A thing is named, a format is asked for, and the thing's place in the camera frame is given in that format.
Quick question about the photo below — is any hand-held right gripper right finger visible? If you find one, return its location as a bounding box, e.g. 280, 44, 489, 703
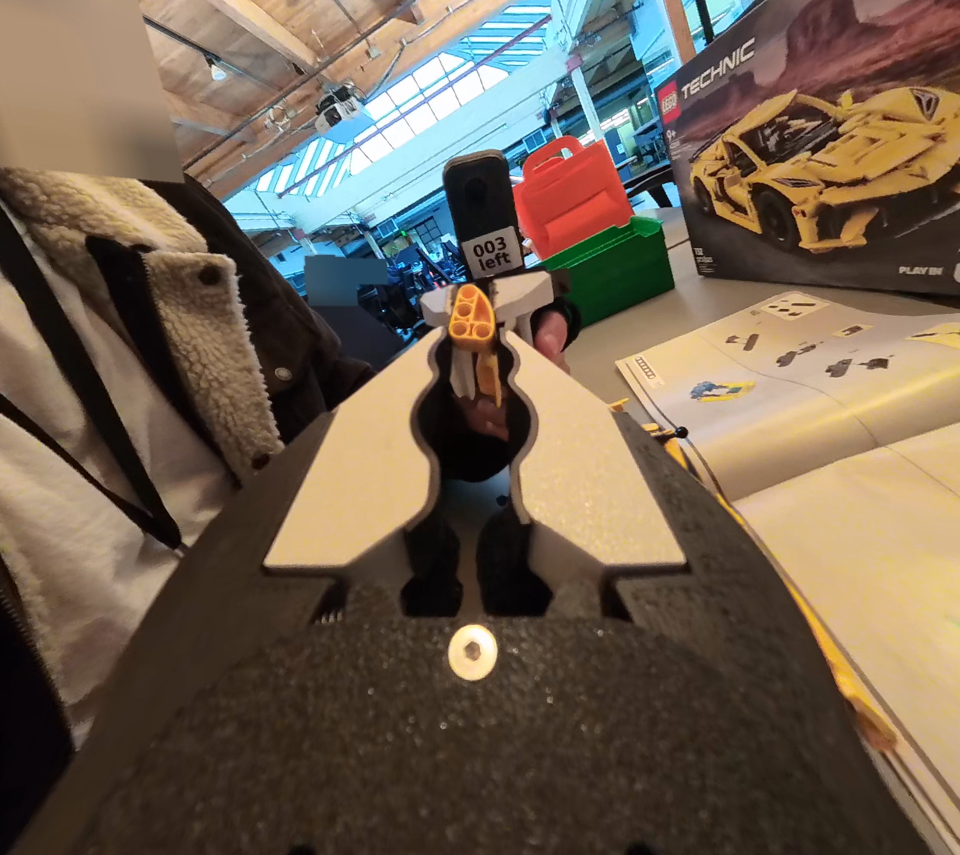
501, 331, 690, 605

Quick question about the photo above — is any green plastic bin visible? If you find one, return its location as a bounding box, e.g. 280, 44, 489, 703
540, 216, 676, 330

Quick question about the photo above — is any brown fleece-lined jacket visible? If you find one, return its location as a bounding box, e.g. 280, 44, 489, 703
0, 166, 376, 489

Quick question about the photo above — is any red plastic case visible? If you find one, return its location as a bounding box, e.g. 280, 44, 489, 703
512, 135, 631, 260

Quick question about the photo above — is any open instruction booklet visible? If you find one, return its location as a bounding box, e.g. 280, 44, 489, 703
615, 291, 960, 855

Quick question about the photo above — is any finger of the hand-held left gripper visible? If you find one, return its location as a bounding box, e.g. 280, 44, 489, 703
420, 285, 460, 333
491, 270, 556, 335

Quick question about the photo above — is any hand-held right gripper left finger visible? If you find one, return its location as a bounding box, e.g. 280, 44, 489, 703
264, 328, 462, 616

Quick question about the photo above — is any white striped shirt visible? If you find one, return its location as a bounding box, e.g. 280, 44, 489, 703
0, 195, 249, 721

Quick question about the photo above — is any person's left hand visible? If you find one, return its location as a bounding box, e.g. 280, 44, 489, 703
532, 306, 573, 372

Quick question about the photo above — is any small yellow brick piece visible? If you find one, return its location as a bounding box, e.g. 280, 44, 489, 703
448, 283, 505, 410

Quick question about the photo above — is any toy car set box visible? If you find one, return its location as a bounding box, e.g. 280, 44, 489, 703
654, 0, 960, 297

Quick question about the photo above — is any white mounted projector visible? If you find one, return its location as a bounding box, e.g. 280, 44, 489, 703
315, 86, 365, 135

